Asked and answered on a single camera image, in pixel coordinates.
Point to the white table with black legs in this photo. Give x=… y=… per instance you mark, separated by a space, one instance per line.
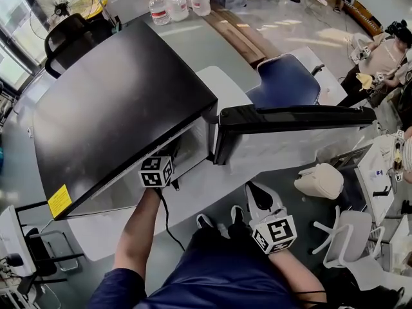
x=13 y=237

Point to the person's left forearm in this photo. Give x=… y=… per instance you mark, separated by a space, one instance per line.
x=138 y=237

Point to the person's shoe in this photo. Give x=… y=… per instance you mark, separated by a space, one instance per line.
x=237 y=214
x=204 y=221

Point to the person's right shoe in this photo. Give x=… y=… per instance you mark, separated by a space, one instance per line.
x=237 y=214

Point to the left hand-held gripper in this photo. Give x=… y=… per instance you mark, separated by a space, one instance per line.
x=156 y=172

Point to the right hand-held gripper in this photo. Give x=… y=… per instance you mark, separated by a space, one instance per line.
x=277 y=233

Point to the person's black trousers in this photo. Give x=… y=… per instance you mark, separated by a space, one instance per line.
x=222 y=240

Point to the blue upholstered chair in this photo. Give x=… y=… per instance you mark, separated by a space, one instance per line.
x=286 y=82

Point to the black office chair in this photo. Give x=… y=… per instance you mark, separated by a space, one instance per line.
x=74 y=37

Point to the person's right forearm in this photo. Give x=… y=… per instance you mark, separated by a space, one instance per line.
x=296 y=272

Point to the black mini fridge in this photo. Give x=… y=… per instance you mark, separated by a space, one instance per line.
x=112 y=92

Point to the yellow box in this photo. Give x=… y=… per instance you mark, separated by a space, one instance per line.
x=96 y=10

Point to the person's left shoe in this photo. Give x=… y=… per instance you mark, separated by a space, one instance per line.
x=204 y=221

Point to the large black standing fan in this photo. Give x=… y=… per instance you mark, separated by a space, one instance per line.
x=61 y=8

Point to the white plastic chair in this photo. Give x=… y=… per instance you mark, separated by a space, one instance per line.
x=351 y=237

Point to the small white side table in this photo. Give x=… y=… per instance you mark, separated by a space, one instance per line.
x=376 y=169

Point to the cream bag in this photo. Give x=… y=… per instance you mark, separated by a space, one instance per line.
x=320 y=180

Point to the wooden planks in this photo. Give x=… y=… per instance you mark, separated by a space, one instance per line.
x=238 y=37

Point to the black cantilever chair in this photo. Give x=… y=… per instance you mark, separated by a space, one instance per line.
x=42 y=253

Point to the person's navy shirt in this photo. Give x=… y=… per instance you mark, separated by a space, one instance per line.
x=219 y=278

